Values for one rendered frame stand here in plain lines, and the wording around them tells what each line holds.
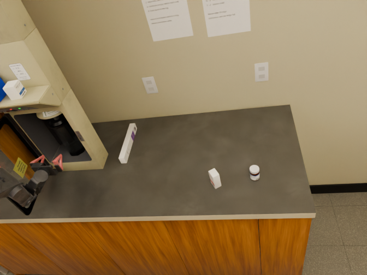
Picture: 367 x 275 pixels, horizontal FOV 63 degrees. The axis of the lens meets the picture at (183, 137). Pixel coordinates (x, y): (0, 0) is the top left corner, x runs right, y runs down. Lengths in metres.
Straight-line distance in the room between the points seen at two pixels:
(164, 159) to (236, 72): 0.61
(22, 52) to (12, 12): 0.14
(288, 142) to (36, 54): 1.21
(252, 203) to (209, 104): 0.71
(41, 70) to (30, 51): 0.09
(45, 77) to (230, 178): 0.93
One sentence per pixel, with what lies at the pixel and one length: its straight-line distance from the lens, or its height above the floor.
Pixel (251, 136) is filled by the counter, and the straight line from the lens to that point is 1.63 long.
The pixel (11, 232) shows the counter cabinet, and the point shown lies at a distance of 2.05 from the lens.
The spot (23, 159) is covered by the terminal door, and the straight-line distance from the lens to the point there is 1.68.
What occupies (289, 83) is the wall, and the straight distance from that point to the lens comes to 1.77.
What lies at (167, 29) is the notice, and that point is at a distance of 1.58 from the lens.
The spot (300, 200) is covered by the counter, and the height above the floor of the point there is 0.94.
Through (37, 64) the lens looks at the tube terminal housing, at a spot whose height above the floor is 1.61.
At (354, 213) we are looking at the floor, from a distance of 2.53.
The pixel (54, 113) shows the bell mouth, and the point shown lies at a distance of 1.55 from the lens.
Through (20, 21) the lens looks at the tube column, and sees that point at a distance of 1.34.
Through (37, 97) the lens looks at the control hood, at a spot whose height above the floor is 1.51.
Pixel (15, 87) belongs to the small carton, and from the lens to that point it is 1.38.
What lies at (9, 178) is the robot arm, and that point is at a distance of 1.07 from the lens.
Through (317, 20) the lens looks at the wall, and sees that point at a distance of 1.61.
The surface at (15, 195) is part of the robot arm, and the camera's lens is 1.07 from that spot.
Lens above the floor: 2.10
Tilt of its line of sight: 43 degrees down
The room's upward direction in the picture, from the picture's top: 16 degrees counter-clockwise
